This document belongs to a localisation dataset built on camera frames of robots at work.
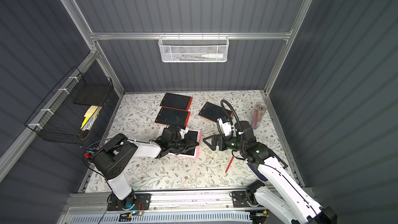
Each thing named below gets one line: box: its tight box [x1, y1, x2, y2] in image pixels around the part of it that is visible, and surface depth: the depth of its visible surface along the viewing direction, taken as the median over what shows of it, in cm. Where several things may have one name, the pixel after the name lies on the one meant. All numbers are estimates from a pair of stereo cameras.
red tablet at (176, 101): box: [159, 92, 193, 112], surface depth 118 cm
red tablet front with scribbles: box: [154, 106, 191, 128], surface depth 108 cm
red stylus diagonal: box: [224, 156, 235, 174], surface depth 87 cm
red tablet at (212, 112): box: [198, 101, 234, 123], surface depth 111 cm
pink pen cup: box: [83, 145, 103, 163], surface depth 78 cm
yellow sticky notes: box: [80, 105, 99, 130], surface depth 74 cm
